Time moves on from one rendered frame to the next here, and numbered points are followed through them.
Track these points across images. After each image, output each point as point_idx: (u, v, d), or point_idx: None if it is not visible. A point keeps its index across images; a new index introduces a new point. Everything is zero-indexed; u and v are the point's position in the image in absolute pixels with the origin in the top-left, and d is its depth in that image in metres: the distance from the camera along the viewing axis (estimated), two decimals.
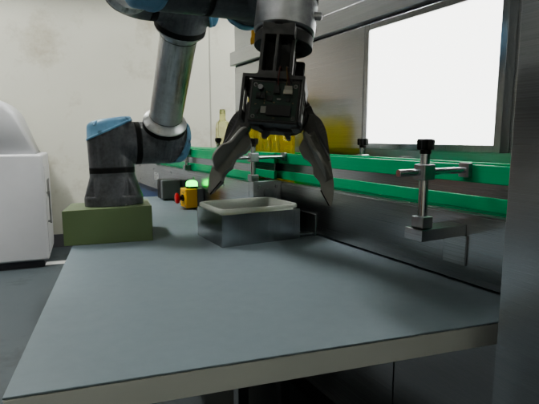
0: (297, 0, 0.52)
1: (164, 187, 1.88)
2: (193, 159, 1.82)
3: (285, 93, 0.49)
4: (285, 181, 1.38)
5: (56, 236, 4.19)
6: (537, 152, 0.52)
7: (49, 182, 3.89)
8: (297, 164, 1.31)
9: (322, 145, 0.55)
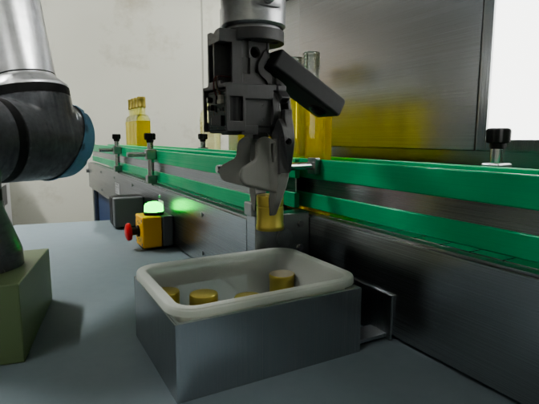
0: None
1: (117, 208, 1.22)
2: (160, 167, 1.16)
3: (217, 103, 0.50)
4: (318, 212, 0.72)
5: None
6: None
7: (8, 189, 3.23)
8: (345, 183, 0.65)
9: (277, 156, 0.52)
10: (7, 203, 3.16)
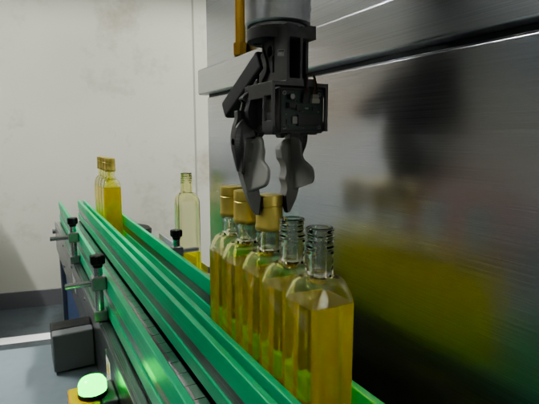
0: None
1: (57, 349, 0.92)
2: (111, 303, 0.85)
3: (314, 103, 0.49)
4: None
5: None
6: None
7: None
8: None
9: None
10: None
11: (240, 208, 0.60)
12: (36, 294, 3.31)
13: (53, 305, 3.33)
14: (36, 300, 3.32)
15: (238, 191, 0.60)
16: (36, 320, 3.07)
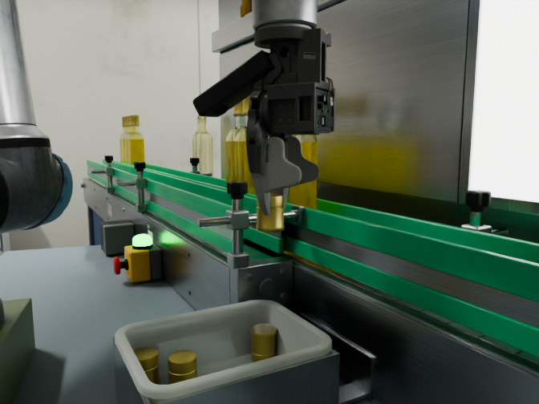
0: (317, 5, 0.52)
1: (107, 236, 1.22)
2: (151, 196, 1.16)
3: (331, 105, 0.53)
4: (301, 260, 0.72)
5: None
6: None
7: None
8: (327, 235, 0.65)
9: (289, 154, 0.59)
10: None
11: (247, 104, 0.90)
12: None
13: None
14: None
15: None
16: None
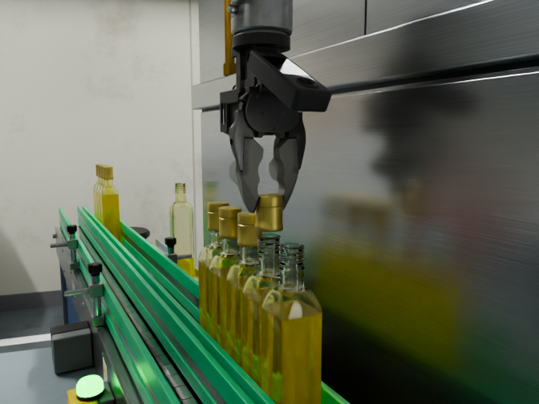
0: None
1: (57, 352, 0.97)
2: (108, 309, 0.91)
3: None
4: None
5: None
6: None
7: None
8: None
9: (237, 155, 0.55)
10: None
11: (224, 224, 0.66)
12: (36, 296, 3.37)
13: (53, 307, 3.39)
14: (37, 301, 3.37)
15: (222, 208, 0.66)
16: (37, 321, 3.13)
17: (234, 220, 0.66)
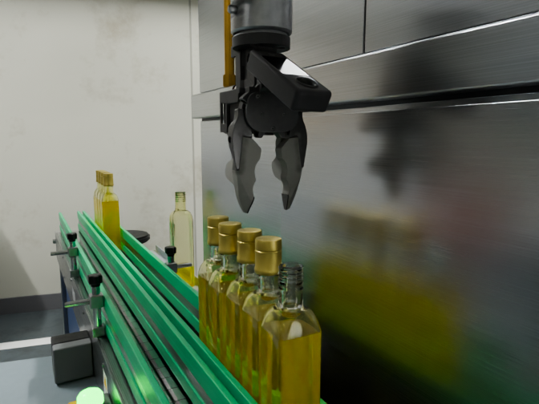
0: None
1: (57, 361, 0.98)
2: (108, 320, 0.91)
3: None
4: None
5: None
6: None
7: None
8: None
9: (234, 154, 0.54)
10: None
11: (224, 240, 0.66)
12: (37, 299, 3.37)
13: (53, 310, 3.39)
14: (37, 305, 3.37)
15: (222, 224, 0.66)
16: (37, 325, 3.13)
17: (234, 236, 0.66)
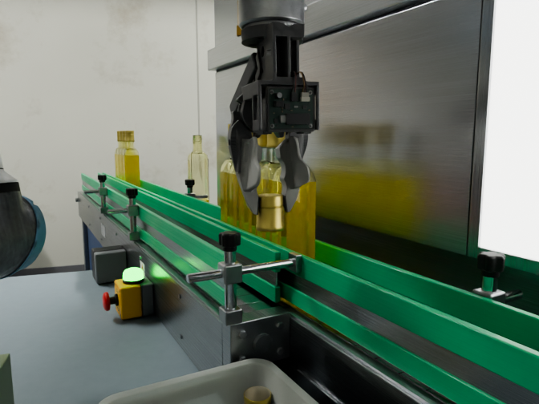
0: None
1: (99, 264, 1.18)
2: (143, 224, 1.11)
3: (304, 100, 0.49)
4: (299, 310, 0.67)
5: None
6: None
7: None
8: (326, 289, 0.60)
9: (300, 154, 0.56)
10: None
11: None
12: (51, 270, 3.57)
13: None
14: None
15: None
16: None
17: None
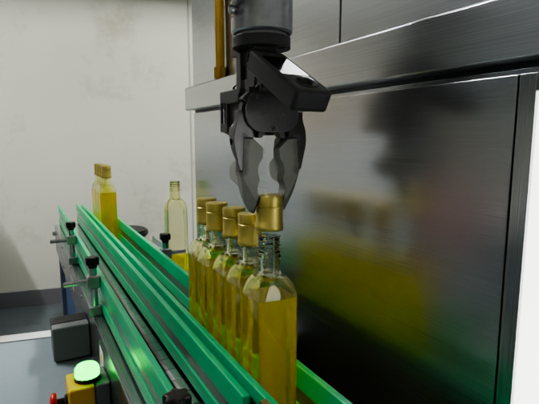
0: None
1: (56, 341, 1.03)
2: (104, 299, 0.96)
3: None
4: None
5: None
6: None
7: None
8: None
9: (237, 155, 0.55)
10: None
11: (211, 218, 0.71)
12: (37, 293, 3.42)
13: (53, 305, 3.44)
14: (37, 299, 3.42)
15: (209, 204, 0.71)
16: (37, 318, 3.18)
17: (220, 213, 0.71)
